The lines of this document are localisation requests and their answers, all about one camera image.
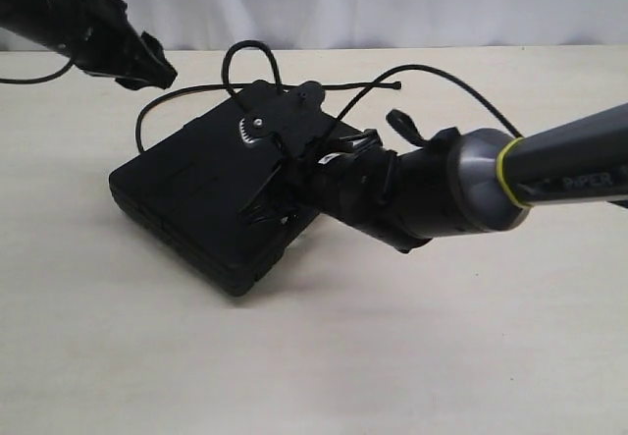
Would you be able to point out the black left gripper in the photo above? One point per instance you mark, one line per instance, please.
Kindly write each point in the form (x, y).
(97, 35)

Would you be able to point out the white backdrop curtain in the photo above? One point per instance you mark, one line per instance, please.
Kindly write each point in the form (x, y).
(336, 24)

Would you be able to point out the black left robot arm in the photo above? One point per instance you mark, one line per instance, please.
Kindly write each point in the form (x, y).
(25, 18)

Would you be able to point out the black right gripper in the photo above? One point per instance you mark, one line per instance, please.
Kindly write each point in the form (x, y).
(344, 177)

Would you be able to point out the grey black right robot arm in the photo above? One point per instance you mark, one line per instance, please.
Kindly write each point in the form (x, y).
(452, 184)

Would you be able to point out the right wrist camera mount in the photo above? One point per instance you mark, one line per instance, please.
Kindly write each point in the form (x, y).
(293, 121)

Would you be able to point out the black plastic carry case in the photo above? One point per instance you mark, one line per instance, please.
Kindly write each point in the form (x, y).
(187, 191)

